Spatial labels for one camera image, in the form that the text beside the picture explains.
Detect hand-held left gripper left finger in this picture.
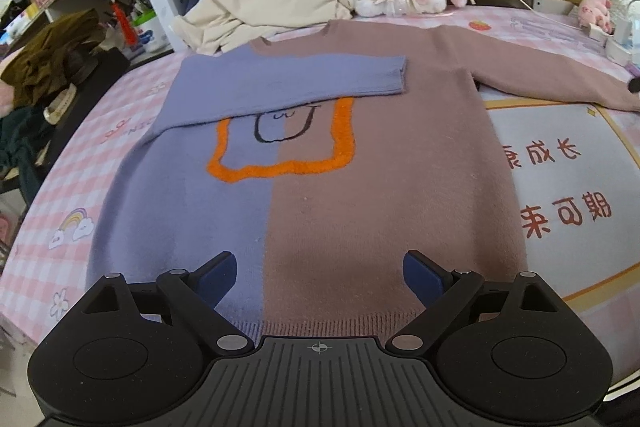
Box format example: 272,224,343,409
82,250,256,355

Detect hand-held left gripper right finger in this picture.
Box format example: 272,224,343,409
386,249,566,355

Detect purple and brown sweater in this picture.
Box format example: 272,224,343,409
87,19,640,340

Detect pink pig plush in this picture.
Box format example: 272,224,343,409
577,0,613,32

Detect cream wristwatch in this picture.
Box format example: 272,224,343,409
42,84,80,124

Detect dark green cloth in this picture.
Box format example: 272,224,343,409
0,107,46,202

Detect white pen cup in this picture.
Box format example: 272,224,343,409
134,14,171,54

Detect red tassel ornament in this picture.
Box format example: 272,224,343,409
97,0,138,48

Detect bunch of pens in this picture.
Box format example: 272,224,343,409
102,0,156,25

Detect olive green cloth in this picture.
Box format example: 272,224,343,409
0,9,103,105

